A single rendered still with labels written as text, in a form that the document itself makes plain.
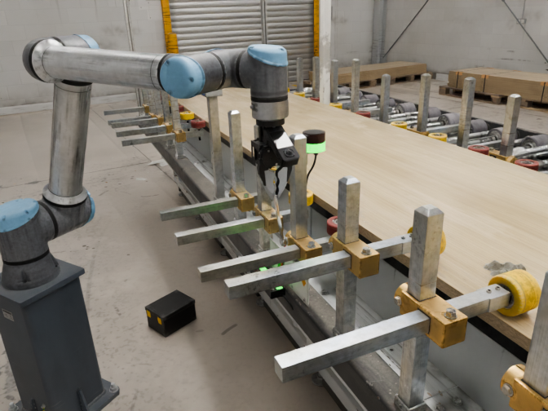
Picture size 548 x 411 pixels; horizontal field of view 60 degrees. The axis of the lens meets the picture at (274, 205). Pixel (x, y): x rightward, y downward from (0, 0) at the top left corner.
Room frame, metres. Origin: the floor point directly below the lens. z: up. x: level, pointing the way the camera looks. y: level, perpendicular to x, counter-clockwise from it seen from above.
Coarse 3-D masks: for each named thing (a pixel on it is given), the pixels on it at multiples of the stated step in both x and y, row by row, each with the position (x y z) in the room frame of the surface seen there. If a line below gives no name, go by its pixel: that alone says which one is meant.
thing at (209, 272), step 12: (324, 240) 1.18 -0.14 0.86; (264, 252) 1.12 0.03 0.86; (276, 252) 1.12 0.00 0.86; (288, 252) 1.12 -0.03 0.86; (216, 264) 1.06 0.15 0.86; (228, 264) 1.06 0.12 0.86; (240, 264) 1.07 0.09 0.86; (252, 264) 1.08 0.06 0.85; (264, 264) 1.09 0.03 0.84; (204, 276) 1.03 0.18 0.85; (216, 276) 1.04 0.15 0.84
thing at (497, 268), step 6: (486, 264) 0.94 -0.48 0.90; (492, 264) 0.92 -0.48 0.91; (498, 264) 0.92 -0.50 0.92; (504, 264) 0.91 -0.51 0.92; (510, 264) 0.91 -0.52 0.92; (516, 264) 0.92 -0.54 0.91; (522, 264) 0.92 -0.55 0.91; (492, 270) 0.91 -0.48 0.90; (498, 270) 0.91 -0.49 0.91; (504, 270) 0.89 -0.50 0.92; (510, 270) 0.90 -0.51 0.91
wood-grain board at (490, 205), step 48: (240, 96) 3.34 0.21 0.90; (288, 96) 3.27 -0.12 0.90; (336, 144) 2.01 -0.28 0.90; (384, 144) 1.98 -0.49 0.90; (432, 144) 1.95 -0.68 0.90; (336, 192) 1.43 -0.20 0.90; (384, 192) 1.42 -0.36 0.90; (432, 192) 1.40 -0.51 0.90; (480, 192) 1.39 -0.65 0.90; (528, 192) 1.37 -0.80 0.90; (480, 240) 1.07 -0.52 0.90; (528, 240) 1.06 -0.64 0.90; (480, 288) 0.85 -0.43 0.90; (528, 336) 0.69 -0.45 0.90
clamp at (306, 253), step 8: (288, 232) 1.22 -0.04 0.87; (288, 240) 1.20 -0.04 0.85; (296, 240) 1.16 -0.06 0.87; (304, 240) 1.16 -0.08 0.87; (312, 240) 1.16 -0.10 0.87; (304, 248) 1.11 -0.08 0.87; (312, 248) 1.11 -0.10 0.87; (320, 248) 1.12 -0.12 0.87; (304, 256) 1.11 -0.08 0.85; (312, 256) 1.11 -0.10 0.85
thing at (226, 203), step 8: (256, 192) 1.65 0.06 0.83; (216, 200) 1.59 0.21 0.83; (224, 200) 1.59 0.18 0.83; (232, 200) 1.59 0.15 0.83; (256, 200) 1.62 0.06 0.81; (176, 208) 1.53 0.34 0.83; (184, 208) 1.52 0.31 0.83; (192, 208) 1.53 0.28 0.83; (200, 208) 1.54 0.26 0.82; (208, 208) 1.55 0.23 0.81; (216, 208) 1.56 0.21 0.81; (224, 208) 1.57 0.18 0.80; (160, 216) 1.50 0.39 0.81; (168, 216) 1.49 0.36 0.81; (176, 216) 1.50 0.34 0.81; (184, 216) 1.52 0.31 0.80
